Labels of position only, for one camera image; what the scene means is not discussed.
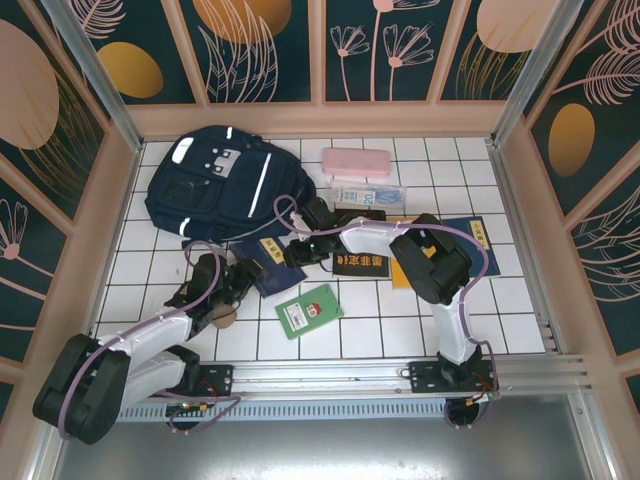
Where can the navy book with yellow label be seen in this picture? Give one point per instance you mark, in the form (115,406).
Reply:
(272,277)
(475,237)

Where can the black book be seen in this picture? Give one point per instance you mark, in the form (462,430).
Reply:
(362,265)

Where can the green notebook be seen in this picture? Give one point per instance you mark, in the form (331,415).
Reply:
(307,312)

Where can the clear plastic stationery pack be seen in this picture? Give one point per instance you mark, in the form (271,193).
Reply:
(365,195)

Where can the pink pencil case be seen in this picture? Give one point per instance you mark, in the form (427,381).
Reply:
(356,162)

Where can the navy blue backpack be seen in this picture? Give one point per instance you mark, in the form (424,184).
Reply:
(220,185)

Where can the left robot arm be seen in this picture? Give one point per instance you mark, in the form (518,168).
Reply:
(150,331)

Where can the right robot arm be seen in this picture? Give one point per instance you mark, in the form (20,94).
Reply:
(370,237)

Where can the tan fabric pouch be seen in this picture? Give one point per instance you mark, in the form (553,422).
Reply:
(226,320)

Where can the grey metal sheet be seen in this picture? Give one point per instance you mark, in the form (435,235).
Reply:
(320,450)

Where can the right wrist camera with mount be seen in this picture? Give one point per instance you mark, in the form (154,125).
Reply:
(297,221)

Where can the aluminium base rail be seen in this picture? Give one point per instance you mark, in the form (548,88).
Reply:
(320,372)

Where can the aluminium frame post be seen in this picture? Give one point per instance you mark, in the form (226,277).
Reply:
(530,75)
(100,85)

